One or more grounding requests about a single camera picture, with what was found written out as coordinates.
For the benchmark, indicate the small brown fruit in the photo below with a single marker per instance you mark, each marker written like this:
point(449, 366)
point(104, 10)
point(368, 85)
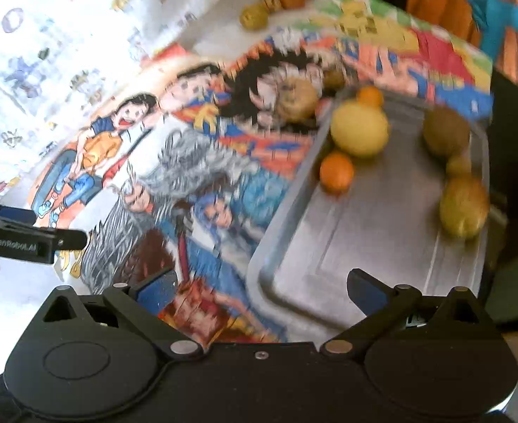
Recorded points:
point(334, 79)

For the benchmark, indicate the brown kiwi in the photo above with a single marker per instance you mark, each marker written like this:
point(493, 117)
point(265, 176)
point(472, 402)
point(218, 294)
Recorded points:
point(446, 131)

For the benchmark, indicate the tiny striped fruit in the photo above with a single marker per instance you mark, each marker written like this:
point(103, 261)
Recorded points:
point(271, 3)

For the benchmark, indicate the metal tray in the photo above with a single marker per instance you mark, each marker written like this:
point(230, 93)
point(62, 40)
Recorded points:
point(373, 238)

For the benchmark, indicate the small yellow-brown fruit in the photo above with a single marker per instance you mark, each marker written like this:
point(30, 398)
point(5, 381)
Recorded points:
point(253, 17)

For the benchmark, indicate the large green pear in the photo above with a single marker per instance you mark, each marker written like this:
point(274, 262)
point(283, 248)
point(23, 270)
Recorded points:
point(464, 209)

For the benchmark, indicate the phoenix drawing sheet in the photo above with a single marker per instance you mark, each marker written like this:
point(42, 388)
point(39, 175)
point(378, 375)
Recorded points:
point(223, 211)

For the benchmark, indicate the printed white blanket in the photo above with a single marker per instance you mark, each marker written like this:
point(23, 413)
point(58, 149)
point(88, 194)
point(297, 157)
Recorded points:
point(65, 53)

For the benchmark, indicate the wall poster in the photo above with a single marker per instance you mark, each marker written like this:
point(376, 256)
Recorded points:
point(439, 0)

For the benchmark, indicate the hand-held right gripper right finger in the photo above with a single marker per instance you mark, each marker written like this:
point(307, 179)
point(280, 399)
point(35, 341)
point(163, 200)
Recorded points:
point(367, 293)

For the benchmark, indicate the small green-brown fruit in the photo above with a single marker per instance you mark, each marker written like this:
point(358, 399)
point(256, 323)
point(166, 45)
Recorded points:
point(458, 165)

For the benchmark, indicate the orange-border cartoon poster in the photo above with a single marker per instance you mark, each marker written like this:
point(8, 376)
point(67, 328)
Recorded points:
point(109, 141)

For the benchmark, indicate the large striped melon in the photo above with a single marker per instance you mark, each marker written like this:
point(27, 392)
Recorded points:
point(297, 100)

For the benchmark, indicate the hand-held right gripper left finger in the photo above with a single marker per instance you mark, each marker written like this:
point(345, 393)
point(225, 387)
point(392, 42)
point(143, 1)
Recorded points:
point(157, 291)

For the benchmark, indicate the yellow round fruit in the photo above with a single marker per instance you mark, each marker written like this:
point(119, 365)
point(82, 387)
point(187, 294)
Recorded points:
point(360, 130)

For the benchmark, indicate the small orange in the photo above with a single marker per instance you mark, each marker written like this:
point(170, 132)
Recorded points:
point(369, 97)
point(336, 172)

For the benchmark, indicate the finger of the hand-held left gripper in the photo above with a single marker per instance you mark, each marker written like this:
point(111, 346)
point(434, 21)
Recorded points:
point(16, 215)
point(72, 239)

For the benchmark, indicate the green-border cartoon poster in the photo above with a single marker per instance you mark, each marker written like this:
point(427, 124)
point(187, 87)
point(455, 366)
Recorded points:
point(373, 31)

